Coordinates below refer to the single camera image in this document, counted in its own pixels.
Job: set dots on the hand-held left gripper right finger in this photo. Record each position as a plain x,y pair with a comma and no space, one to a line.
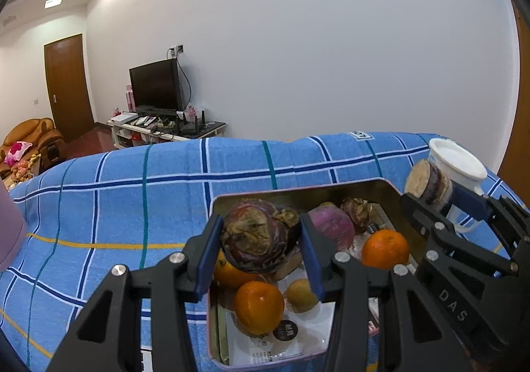
312,268

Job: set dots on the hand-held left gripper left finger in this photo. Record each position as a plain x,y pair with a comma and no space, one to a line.
206,268

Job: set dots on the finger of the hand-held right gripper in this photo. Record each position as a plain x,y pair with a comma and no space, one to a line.
468,202
455,272

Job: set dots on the orange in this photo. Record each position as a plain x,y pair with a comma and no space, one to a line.
385,247
225,274
259,305

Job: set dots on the purple round turnip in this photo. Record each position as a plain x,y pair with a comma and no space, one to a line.
333,227

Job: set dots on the pink tin box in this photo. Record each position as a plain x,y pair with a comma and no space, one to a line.
393,198

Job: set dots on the white floral cup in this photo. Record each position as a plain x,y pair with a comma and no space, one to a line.
455,161

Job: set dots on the brown wooden panel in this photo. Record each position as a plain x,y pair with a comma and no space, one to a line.
515,127

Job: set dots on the printed paper leaflet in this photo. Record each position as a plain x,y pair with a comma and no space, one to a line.
256,343

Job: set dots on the blue plaid blanket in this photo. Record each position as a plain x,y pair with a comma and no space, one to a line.
124,210

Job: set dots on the black router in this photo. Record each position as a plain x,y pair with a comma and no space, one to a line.
194,125

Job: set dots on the white television stand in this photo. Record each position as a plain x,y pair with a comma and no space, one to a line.
124,140

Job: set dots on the small pink packet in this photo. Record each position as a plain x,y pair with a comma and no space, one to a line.
191,112

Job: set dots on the flat white box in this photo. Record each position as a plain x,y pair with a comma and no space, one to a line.
124,117

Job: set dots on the pink carton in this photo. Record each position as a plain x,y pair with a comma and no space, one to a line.
130,96

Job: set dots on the black television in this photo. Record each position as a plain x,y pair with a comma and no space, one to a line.
155,84

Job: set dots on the lilac electric kettle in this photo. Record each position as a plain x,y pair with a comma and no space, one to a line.
10,231

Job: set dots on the colourful toys heap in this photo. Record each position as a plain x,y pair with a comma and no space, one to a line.
25,167

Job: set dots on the pink floral cushion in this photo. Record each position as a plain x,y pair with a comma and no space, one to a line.
16,150

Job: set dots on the brown leather sofa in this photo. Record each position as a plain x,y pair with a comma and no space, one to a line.
29,127

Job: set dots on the brown wooden door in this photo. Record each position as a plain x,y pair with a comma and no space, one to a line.
68,86

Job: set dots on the square ceiling light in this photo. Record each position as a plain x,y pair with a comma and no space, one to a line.
53,2

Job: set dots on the wall power socket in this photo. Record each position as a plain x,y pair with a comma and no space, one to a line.
175,50

